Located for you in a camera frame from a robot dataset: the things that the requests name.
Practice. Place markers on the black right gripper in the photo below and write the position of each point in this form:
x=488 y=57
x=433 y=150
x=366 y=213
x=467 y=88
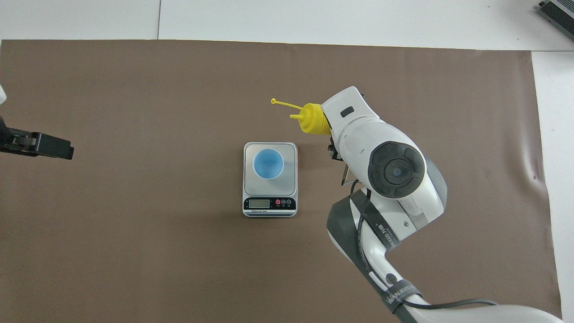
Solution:
x=334 y=148

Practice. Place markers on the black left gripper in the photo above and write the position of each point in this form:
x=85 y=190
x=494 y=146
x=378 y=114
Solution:
x=15 y=142

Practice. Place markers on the yellow squeeze bottle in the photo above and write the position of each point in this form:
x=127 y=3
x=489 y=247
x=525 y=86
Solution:
x=314 y=121

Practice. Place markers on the light blue plastic cup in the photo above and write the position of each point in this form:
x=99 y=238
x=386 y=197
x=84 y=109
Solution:
x=268 y=163

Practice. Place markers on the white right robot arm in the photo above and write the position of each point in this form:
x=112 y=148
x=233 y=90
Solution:
x=394 y=170

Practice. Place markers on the silver digital kitchen scale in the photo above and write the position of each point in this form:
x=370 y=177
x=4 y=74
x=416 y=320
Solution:
x=269 y=190

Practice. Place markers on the brown paper mat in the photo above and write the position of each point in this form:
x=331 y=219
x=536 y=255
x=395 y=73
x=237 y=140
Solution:
x=179 y=269

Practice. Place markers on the grey metal device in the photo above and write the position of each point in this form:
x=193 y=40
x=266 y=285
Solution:
x=560 y=15

